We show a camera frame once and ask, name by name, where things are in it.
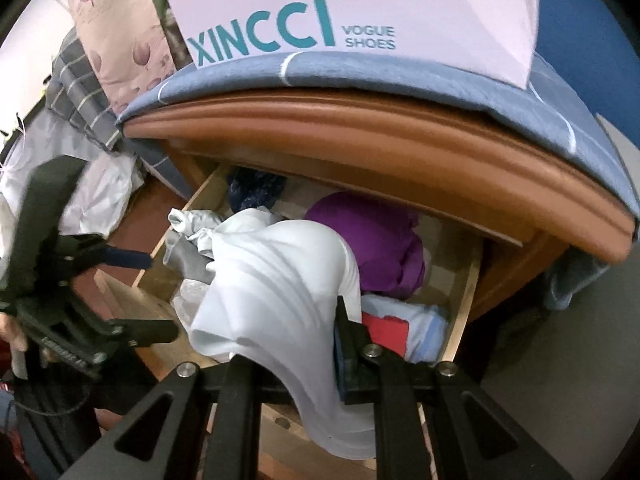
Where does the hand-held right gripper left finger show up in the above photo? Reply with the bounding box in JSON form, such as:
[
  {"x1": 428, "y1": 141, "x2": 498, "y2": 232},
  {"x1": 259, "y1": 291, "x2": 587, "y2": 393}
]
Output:
[{"x1": 60, "y1": 355, "x2": 261, "y2": 480}]

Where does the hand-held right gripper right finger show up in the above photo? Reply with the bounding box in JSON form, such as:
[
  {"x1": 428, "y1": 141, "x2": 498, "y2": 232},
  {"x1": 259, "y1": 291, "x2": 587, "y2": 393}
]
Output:
[{"x1": 334, "y1": 296, "x2": 573, "y2": 480}]

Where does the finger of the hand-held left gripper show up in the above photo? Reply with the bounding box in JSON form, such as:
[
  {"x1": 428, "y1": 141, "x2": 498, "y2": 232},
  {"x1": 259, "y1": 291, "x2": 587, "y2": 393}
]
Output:
[
  {"x1": 65, "y1": 240, "x2": 153, "y2": 272},
  {"x1": 102, "y1": 317, "x2": 180, "y2": 350}
]

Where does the grey knitted sock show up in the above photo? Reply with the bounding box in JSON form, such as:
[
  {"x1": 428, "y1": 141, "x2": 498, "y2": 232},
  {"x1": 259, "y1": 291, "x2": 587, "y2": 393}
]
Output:
[{"x1": 162, "y1": 237, "x2": 221, "y2": 286}]

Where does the white bra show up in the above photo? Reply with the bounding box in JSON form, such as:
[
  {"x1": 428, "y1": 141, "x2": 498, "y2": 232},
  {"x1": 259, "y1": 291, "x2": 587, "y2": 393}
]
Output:
[{"x1": 189, "y1": 208, "x2": 377, "y2": 459}]

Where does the dark blue floral underwear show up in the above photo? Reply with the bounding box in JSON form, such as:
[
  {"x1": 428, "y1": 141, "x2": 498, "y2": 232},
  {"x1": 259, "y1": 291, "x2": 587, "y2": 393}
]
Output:
[{"x1": 227, "y1": 166, "x2": 288, "y2": 213}]

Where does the wooden drawer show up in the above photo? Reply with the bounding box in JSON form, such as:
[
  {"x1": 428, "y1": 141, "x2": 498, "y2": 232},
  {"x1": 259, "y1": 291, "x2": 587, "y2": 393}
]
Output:
[{"x1": 95, "y1": 162, "x2": 486, "y2": 480}]

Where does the white shoe box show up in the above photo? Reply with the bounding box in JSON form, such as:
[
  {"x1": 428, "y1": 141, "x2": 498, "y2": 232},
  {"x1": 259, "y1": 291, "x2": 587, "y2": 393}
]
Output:
[{"x1": 164, "y1": 0, "x2": 541, "y2": 91}]

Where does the beige patterned underwear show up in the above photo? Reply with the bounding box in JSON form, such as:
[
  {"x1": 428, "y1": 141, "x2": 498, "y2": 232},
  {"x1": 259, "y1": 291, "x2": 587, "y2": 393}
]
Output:
[{"x1": 171, "y1": 280, "x2": 216, "y2": 331}]

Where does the person's left hand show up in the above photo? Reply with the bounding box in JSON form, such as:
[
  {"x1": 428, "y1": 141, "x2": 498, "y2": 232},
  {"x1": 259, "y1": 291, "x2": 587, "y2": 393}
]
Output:
[{"x1": 0, "y1": 312, "x2": 30, "y2": 356}]

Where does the red folded cloth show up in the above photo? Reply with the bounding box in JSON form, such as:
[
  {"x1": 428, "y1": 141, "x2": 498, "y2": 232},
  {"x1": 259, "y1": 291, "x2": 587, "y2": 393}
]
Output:
[{"x1": 361, "y1": 312, "x2": 411, "y2": 361}]

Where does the pale blue cloth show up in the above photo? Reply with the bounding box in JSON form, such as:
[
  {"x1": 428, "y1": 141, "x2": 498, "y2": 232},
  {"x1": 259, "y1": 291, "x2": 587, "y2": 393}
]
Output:
[{"x1": 361, "y1": 294, "x2": 448, "y2": 365}]

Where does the purple garment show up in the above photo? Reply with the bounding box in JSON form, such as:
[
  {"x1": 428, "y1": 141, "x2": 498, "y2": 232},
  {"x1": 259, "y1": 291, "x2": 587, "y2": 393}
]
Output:
[{"x1": 304, "y1": 191, "x2": 427, "y2": 298}]

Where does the dark clothing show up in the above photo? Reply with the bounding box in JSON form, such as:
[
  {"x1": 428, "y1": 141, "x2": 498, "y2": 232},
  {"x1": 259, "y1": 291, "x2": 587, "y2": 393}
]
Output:
[{"x1": 0, "y1": 350, "x2": 116, "y2": 480}]

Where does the grey plaid blanket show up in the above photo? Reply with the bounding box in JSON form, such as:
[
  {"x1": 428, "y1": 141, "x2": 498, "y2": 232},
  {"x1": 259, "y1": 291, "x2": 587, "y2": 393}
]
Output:
[{"x1": 47, "y1": 25, "x2": 131, "y2": 153}]

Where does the pink floral curtain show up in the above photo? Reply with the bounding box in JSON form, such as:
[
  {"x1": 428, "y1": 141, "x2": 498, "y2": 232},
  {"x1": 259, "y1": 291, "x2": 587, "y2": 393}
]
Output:
[{"x1": 64, "y1": 0, "x2": 178, "y2": 116}]

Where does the brown wooden nightstand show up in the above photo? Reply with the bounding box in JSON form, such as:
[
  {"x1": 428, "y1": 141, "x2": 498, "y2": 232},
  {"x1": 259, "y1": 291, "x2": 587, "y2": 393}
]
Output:
[{"x1": 122, "y1": 91, "x2": 636, "y2": 322}]

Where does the blue checked cloth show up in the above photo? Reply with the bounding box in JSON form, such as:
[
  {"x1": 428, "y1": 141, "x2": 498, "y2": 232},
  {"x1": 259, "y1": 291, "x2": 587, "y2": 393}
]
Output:
[{"x1": 116, "y1": 50, "x2": 640, "y2": 311}]

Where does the blue foam mat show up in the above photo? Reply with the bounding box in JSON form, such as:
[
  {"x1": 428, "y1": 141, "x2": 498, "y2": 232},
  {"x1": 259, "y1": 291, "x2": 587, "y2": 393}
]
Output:
[{"x1": 535, "y1": 0, "x2": 640, "y2": 126}]

